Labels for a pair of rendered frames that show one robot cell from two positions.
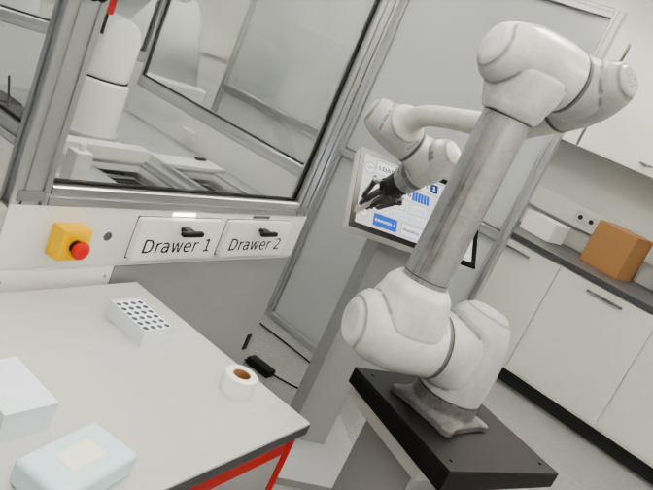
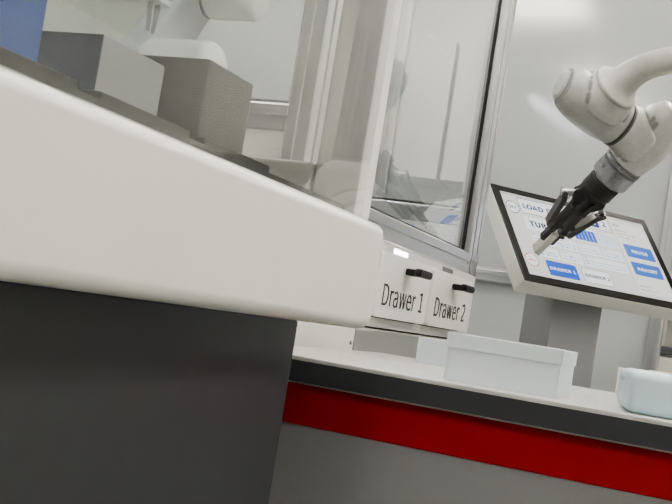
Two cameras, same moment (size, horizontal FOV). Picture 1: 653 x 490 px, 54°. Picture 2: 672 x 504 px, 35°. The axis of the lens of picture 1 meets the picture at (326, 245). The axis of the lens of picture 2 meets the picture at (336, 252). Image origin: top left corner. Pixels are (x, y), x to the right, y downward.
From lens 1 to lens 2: 99 cm
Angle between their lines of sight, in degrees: 20
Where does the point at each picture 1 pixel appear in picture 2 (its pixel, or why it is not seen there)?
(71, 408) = not seen: hidden behind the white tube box
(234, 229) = (437, 282)
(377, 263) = (557, 341)
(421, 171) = (644, 148)
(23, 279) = (300, 334)
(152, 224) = (388, 258)
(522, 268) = not seen: hidden behind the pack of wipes
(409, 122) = (627, 79)
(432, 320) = not seen: outside the picture
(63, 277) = (324, 338)
